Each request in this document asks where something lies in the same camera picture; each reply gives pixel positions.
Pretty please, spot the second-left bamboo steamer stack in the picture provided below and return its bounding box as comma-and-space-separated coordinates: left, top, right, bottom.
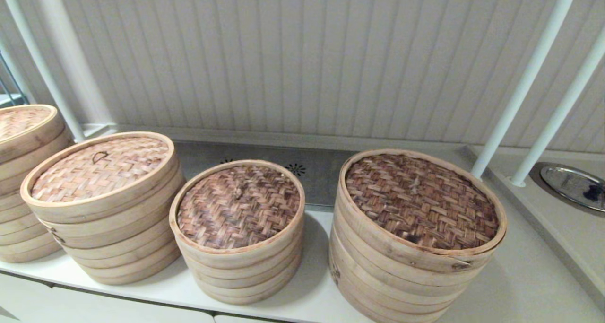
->
35, 172, 187, 286

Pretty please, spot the thin white metal pole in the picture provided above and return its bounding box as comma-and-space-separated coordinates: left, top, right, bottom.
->
510, 27, 605, 188
0, 0, 88, 144
469, 0, 583, 181

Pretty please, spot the round stainless steel pot lid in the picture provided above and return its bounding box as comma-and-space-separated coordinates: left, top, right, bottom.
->
540, 165, 605, 213

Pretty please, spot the small woven bamboo steamer lid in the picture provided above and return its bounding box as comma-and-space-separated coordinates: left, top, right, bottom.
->
169, 160, 306, 271

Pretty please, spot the large right bamboo steamer stack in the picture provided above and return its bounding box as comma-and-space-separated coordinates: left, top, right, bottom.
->
334, 148, 507, 273

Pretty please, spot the thick white post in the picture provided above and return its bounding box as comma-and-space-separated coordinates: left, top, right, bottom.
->
29, 0, 119, 141

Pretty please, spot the woven bamboo lid with loop handle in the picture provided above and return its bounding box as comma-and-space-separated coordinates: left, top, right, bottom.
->
20, 131, 182, 224

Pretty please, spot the white cabinet front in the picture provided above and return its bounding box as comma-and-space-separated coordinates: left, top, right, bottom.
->
0, 271, 294, 323

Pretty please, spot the large bamboo steamer stack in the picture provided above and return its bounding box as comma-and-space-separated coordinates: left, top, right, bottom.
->
334, 148, 507, 273
328, 210, 492, 323

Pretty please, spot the square metal lid with knob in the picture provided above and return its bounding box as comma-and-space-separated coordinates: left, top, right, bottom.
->
173, 141, 360, 208

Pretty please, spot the metal wire rack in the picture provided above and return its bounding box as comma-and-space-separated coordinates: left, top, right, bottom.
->
0, 53, 24, 107

